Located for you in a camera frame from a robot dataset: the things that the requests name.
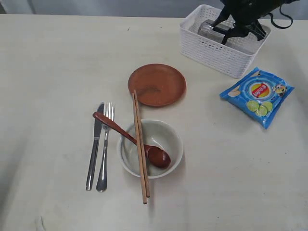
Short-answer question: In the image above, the black cable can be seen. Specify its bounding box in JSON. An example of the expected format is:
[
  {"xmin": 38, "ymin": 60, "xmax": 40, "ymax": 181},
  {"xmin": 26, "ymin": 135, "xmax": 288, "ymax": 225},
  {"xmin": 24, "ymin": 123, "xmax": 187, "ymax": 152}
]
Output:
[{"xmin": 269, "ymin": 3, "xmax": 294, "ymax": 29}]

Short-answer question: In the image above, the silver metal knife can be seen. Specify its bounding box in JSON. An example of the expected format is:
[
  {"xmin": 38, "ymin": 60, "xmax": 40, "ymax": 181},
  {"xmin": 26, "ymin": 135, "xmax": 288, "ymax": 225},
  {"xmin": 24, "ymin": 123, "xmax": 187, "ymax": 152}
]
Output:
[{"xmin": 86, "ymin": 103, "xmax": 105, "ymax": 192}]

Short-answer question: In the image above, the brown wooden chopstick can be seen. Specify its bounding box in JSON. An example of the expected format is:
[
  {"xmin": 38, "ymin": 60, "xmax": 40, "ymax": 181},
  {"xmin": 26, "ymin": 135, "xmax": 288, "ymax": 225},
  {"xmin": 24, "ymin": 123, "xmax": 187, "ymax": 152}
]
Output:
[
  {"xmin": 133, "ymin": 90, "xmax": 150, "ymax": 204},
  {"xmin": 131, "ymin": 93, "xmax": 147, "ymax": 205}
]

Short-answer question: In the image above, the white perforated plastic basket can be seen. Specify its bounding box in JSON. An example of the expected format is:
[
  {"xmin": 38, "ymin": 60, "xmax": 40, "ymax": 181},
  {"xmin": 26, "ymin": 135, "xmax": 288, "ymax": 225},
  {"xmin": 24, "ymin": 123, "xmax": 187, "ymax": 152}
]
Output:
[{"xmin": 180, "ymin": 4, "xmax": 271, "ymax": 78}]

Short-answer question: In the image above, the shiny metal cup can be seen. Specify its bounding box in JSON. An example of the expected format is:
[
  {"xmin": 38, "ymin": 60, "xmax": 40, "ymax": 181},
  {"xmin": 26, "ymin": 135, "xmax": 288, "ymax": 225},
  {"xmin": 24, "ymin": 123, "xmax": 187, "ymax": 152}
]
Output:
[{"xmin": 197, "ymin": 19, "xmax": 257, "ymax": 52}]

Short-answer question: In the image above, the brown round plate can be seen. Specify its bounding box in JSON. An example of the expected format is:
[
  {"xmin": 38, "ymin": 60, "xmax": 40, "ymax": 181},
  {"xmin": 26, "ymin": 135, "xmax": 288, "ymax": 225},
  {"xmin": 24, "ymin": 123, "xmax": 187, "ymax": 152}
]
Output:
[{"xmin": 128, "ymin": 64, "xmax": 186, "ymax": 107}]

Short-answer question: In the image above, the silver metal fork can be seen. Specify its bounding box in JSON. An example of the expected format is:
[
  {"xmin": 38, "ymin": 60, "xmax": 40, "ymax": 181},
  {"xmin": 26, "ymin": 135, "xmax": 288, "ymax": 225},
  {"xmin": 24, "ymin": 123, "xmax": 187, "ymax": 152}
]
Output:
[{"xmin": 96, "ymin": 102, "xmax": 115, "ymax": 192}]

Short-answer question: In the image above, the blue chips bag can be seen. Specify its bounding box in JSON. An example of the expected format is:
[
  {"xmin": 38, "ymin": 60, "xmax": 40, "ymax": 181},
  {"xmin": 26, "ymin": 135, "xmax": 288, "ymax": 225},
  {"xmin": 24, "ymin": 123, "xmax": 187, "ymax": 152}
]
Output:
[{"xmin": 219, "ymin": 67, "xmax": 295, "ymax": 129}]

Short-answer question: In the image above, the brown wooden spoon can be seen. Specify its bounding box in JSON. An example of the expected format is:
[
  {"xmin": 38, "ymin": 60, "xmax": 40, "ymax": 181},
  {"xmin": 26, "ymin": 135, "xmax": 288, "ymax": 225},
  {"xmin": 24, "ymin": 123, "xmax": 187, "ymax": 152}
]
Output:
[{"xmin": 93, "ymin": 112, "xmax": 171, "ymax": 168}]

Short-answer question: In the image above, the white ceramic bowl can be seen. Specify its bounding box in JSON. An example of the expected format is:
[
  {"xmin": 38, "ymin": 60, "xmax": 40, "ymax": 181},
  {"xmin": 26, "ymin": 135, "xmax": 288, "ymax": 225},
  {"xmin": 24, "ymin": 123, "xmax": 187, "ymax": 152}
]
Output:
[{"xmin": 117, "ymin": 119, "xmax": 184, "ymax": 179}]

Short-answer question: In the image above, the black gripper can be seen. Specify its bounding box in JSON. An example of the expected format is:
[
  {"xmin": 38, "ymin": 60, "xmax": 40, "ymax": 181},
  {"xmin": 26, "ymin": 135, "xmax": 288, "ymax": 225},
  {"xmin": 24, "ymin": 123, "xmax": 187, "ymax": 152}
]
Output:
[{"xmin": 212, "ymin": 0, "xmax": 289, "ymax": 45}]

